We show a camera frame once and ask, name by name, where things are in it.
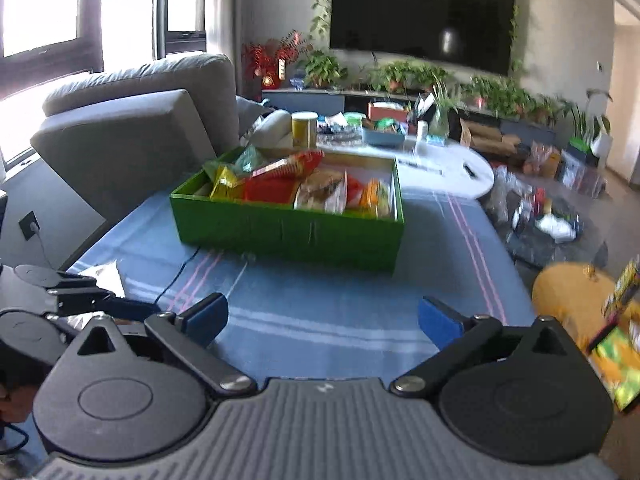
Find green cardboard box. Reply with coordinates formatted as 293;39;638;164
170;148;405;272

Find red white triangular snack packet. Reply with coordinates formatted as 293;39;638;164
209;166;245;200

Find orange striped snack packet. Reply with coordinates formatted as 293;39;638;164
250;150;324;180

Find tan bread package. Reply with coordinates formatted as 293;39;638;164
294;169;347;214

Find red yellow snack bag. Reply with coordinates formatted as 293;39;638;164
346;174;390;218

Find green chip bag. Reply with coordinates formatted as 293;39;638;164
233;145;268;174

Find person's left hand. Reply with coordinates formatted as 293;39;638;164
0;385;38;424

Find blue striped tablecloth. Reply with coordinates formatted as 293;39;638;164
0;186;539;461

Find yellow round stool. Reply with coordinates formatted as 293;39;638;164
532;262;639;351

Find dark marble side table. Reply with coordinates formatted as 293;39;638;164
482;167;608;270

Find smartphone with lit screen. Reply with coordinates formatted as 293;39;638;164
587;321;640;414

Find white round coffee table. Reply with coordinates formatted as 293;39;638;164
320;136;495;200

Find black yellow drink can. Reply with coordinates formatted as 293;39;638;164
602;257;639;320

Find open cardboard box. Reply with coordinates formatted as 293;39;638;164
460;119;520;156

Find glass vase with plant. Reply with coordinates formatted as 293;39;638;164
428;78;461;139

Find light blue tray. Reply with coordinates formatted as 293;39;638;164
362;129;405;148

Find grey sofa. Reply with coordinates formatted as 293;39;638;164
30;54;291;224

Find yellow lidded can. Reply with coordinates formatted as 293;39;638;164
291;112;318;148

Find tall plant in white pot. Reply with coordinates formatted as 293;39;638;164
562;88;613;168

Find red flower arrangement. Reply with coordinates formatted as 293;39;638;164
241;30;314;90

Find potted green plant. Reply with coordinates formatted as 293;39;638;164
303;50;348;89

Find wall power socket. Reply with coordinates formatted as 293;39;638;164
18;211;40;240

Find black wall television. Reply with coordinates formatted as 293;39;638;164
328;0;516;77

